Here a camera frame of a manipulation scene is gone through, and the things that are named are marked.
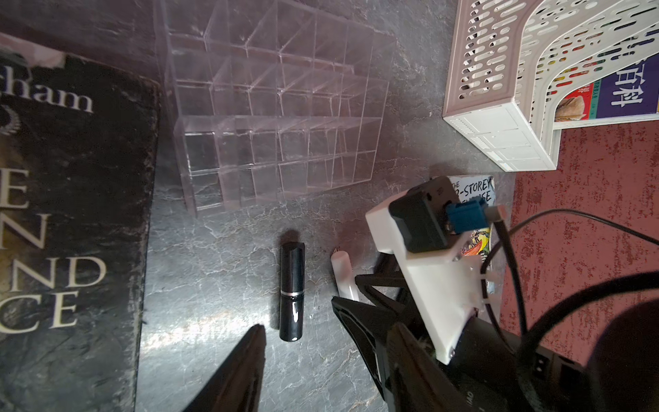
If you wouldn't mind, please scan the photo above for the white lip balm tube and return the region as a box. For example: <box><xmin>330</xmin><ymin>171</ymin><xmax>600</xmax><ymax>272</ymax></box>
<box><xmin>331</xmin><ymin>250</ymin><xmax>360</xmax><ymax>301</ymax></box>

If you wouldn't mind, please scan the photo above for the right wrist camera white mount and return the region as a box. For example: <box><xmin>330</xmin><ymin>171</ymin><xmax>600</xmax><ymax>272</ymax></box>
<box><xmin>366</xmin><ymin>175</ymin><xmax>496</xmax><ymax>365</ymax></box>

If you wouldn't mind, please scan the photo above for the white file organizer rack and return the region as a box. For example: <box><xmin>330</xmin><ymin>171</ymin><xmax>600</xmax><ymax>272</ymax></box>
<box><xmin>443</xmin><ymin>0</ymin><xmax>658</xmax><ymax>172</ymax></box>

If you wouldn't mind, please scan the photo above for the colourful book in rack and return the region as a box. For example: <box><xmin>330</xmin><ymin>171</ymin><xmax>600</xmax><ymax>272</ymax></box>
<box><xmin>554</xmin><ymin>55</ymin><xmax>658</xmax><ymax>129</ymax></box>

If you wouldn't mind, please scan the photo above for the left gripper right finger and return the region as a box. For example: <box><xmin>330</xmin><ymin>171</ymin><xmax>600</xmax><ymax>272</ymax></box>
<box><xmin>386</xmin><ymin>323</ymin><xmax>463</xmax><ymax>411</ymax></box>

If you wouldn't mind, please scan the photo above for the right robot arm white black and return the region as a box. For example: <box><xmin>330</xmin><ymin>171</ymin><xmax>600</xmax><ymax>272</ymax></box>
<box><xmin>331</xmin><ymin>250</ymin><xmax>658</xmax><ymax>411</ymax></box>

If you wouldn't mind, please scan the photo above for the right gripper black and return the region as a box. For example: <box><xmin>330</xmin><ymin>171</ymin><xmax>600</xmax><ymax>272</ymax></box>
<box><xmin>331</xmin><ymin>253</ymin><xmax>427</xmax><ymax>402</ymax></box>

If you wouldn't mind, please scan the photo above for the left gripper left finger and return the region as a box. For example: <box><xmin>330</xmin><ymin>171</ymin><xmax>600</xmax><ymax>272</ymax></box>
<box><xmin>184</xmin><ymin>324</ymin><xmax>266</xmax><ymax>412</ymax></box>

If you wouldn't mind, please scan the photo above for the black Maugham book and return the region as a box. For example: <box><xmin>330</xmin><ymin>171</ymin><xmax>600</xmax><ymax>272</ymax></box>
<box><xmin>1</xmin><ymin>34</ymin><xmax>161</xmax><ymax>411</ymax></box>

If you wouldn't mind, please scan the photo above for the clear acrylic lipstick organizer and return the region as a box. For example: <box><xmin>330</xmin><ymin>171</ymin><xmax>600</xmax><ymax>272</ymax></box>
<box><xmin>154</xmin><ymin>1</ymin><xmax>396</xmax><ymax>216</ymax></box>

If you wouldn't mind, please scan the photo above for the black lipstick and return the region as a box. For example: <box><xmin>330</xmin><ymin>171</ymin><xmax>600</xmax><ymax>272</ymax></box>
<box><xmin>279</xmin><ymin>242</ymin><xmax>305</xmax><ymax>342</ymax></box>

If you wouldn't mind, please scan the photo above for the blue Treehouse book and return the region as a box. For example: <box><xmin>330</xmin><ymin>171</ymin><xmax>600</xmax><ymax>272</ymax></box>
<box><xmin>446</xmin><ymin>175</ymin><xmax>496</xmax><ymax>259</ymax></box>

